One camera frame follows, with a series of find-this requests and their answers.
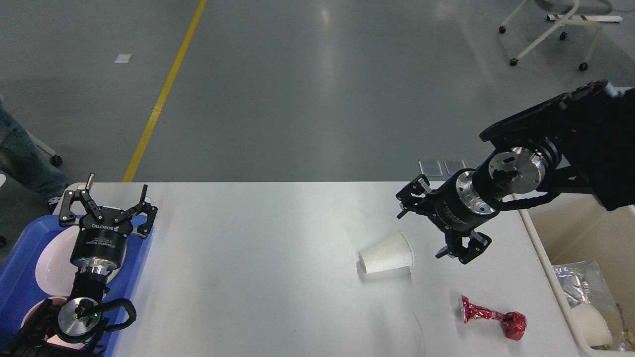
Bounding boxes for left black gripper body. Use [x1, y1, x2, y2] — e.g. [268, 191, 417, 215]
[69, 218, 133, 271]

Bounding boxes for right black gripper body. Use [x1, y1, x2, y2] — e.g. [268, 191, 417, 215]
[429, 169, 499, 235]

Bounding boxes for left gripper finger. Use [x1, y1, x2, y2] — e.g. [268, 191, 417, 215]
[113, 184, 158, 239]
[59, 173, 105, 229]

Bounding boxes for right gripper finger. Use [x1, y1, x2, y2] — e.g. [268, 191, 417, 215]
[435, 231, 492, 265]
[395, 174, 437, 220]

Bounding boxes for pink plate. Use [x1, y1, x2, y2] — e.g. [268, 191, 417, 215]
[34, 226, 120, 297]

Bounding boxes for red foil wrapper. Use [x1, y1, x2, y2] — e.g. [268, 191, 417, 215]
[459, 295, 527, 341]

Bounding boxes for pink ribbed mug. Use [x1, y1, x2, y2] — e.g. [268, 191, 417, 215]
[20, 296, 90, 351]

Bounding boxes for foil sheet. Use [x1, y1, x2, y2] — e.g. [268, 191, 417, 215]
[553, 261, 623, 351]

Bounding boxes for brown paper ball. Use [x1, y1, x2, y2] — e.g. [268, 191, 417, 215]
[621, 316, 635, 352]

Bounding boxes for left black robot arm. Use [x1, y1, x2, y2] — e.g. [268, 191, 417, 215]
[1, 176, 158, 357]

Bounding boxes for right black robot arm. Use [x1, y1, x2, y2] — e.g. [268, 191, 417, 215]
[395, 80, 635, 264]

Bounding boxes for light green plate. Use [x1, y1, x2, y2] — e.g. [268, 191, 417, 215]
[106, 258, 125, 285]

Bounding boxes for white chair base left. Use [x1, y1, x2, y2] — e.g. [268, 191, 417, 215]
[26, 130, 63, 167]

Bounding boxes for person leg with sneaker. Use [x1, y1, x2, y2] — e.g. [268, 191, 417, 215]
[0, 97, 69, 214]

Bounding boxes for blue plastic tray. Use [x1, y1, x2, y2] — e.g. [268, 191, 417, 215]
[0, 215, 154, 350]

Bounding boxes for beige plastic bin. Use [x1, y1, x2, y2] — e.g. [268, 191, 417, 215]
[519, 194, 635, 357]

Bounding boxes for white rolling chair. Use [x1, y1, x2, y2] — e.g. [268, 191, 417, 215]
[508, 0, 622, 71]

